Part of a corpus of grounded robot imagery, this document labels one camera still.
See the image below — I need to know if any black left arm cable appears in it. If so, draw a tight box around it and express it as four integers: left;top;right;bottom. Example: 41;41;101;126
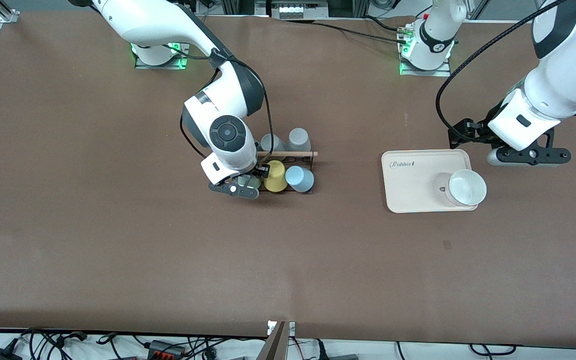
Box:
435;0;576;146

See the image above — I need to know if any pale green cup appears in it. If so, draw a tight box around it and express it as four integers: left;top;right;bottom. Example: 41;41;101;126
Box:
239;174;263;192

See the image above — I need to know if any wooden post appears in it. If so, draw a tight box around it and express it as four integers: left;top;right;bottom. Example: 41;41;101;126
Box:
255;321;289;360

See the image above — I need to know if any light blue cup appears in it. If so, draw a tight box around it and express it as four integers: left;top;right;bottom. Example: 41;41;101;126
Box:
285;165;315;194

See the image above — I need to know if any grey cup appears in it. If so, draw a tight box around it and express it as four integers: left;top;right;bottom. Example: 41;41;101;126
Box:
288;128;312;161
260;134;287;153

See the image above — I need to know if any white power strip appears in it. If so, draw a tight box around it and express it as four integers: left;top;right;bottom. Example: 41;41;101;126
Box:
270;0;330;21

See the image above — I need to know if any cream plastic tray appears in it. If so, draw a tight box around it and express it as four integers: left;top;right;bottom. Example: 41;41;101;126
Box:
381;149;480;214

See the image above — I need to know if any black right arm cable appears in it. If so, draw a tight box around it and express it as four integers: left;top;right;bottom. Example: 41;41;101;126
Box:
179;47;275;162

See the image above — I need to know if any white bowl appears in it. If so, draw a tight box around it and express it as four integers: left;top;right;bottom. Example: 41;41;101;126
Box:
444;169;488;207

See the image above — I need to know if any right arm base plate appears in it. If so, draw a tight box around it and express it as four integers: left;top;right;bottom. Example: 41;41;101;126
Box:
134;42;191;71

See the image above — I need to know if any black table cable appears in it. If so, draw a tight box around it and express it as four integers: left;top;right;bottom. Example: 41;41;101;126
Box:
313;20;411;44

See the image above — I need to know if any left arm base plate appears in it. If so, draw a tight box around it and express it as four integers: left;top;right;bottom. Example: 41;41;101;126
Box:
399;25;452;77

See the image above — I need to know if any black wire cup rack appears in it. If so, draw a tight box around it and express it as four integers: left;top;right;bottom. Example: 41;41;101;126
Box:
255;150;319;194

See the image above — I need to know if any white bracket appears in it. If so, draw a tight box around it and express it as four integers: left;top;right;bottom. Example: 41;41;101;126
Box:
267;321;296;336

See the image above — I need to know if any yellow cup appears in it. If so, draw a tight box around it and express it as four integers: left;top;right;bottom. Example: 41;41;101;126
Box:
264;160;288;193

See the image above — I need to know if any black red power strip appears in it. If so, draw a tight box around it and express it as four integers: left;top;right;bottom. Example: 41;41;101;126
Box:
147;340;187;359

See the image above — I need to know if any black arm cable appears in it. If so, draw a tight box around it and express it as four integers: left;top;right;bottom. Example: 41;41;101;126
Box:
179;47;275;162
435;0;576;146

